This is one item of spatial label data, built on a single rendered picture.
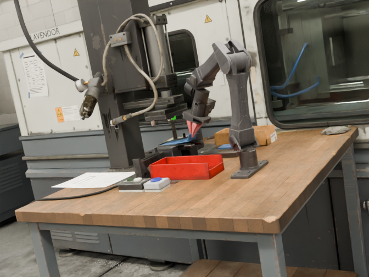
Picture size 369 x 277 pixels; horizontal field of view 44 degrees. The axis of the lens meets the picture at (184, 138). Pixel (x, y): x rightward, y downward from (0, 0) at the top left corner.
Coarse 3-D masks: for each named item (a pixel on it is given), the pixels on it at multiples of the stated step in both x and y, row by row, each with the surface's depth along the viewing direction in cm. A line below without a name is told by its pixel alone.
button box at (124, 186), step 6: (126, 180) 166; (144, 180) 162; (114, 186) 168; (120, 186) 164; (126, 186) 162; (132, 186) 161; (138, 186) 159; (96, 192) 166; (102, 192) 167; (42, 198) 171; (48, 198) 170; (54, 198) 168; (60, 198) 167; (66, 198) 166; (72, 198) 166
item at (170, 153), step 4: (176, 148) 188; (192, 148) 199; (196, 148) 201; (152, 152) 190; (164, 152) 187; (168, 152) 186; (172, 152) 185; (176, 152) 188; (180, 152) 190; (184, 152) 198; (188, 152) 197; (192, 152) 198; (196, 152) 201; (164, 156) 187; (168, 156) 186; (172, 156) 185; (176, 156) 187
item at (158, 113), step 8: (160, 88) 190; (168, 96) 191; (176, 96) 188; (128, 104) 198; (136, 104) 196; (144, 104) 194; (160, 104) 190; (168, 104) 188; (176, 104) 194; (184, 104) 195; (144, 112) 187; (152, 112) 185; (160, 112) 183; (168, 112) 184; (176, 112) 189; (152, 120) 188; (168, 120) 192
